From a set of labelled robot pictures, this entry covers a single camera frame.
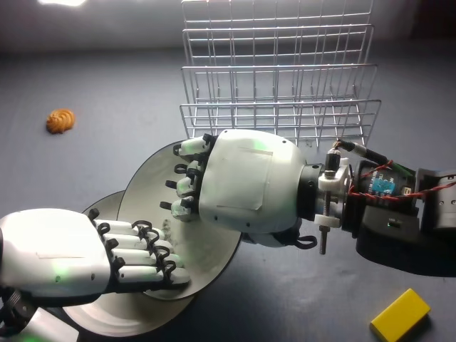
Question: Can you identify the silver wire dish rack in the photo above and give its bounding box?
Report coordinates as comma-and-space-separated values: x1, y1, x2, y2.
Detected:
179, 0, 382, 147

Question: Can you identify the orange swirl cookie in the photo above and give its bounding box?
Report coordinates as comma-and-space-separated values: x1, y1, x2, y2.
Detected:
45, 108, 77, 135

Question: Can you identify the yellow rectangular block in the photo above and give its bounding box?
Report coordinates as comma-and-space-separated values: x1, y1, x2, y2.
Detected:
369, 287, 431, 342

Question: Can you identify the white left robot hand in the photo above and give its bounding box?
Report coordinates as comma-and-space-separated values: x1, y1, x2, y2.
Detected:
0, 208, 192, 307

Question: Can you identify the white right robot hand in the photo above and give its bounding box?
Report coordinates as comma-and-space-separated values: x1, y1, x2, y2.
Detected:
158, 128, 318, 252

